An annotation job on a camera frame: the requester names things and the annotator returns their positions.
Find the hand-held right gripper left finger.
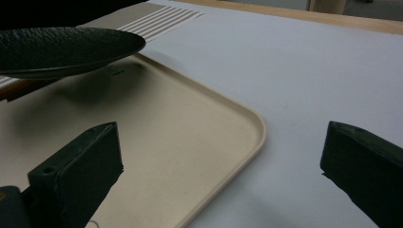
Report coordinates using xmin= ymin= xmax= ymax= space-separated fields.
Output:
xmin=27 ymin=121 xmax=125 ymax=228

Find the beige tray with rabbit print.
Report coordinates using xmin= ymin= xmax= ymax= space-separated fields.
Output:
xmin=0 ymin=53 xmax=267 ymax=228

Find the white board sheet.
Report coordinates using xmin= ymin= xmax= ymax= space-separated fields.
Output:
xmin=136 ymin=0 xmax=403 ymax=228

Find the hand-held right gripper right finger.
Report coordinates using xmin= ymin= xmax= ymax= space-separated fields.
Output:
xmin=319 ymin=120 xmax=403 ymax=228

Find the black textured plate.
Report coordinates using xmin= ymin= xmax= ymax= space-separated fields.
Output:
xmin=0 ymin=26 xmax=147 ymax=81

